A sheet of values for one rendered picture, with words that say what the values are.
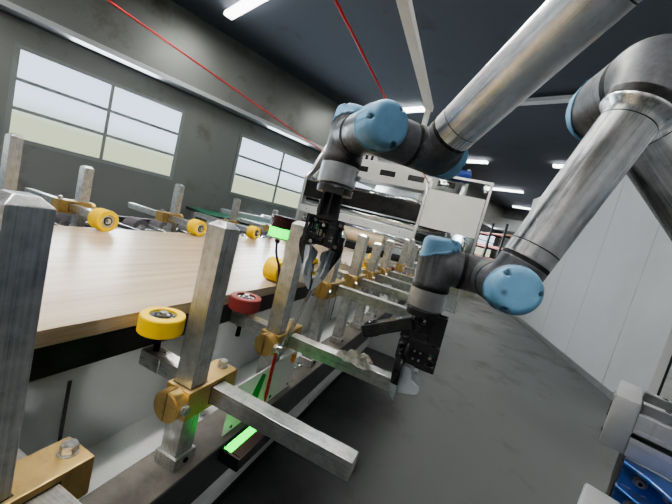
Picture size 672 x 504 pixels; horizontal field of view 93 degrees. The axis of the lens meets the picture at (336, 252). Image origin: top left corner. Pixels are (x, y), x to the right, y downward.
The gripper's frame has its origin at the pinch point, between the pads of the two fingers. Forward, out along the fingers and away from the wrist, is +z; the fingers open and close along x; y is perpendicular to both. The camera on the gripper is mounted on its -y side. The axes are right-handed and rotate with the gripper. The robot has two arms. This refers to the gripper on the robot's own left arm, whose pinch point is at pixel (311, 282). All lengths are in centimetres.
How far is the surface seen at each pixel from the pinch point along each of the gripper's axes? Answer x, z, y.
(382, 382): 20.1, 17.3, -1.0
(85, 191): -100, -1, -62
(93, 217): -84, 6, -48
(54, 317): -37.0, 12.4, 17.4
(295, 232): -6.6, -9.1, -5.6
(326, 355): 7.2, 16.5, -5.8
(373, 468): 48, 99, -87
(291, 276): -5.0, 0.7, -5.3
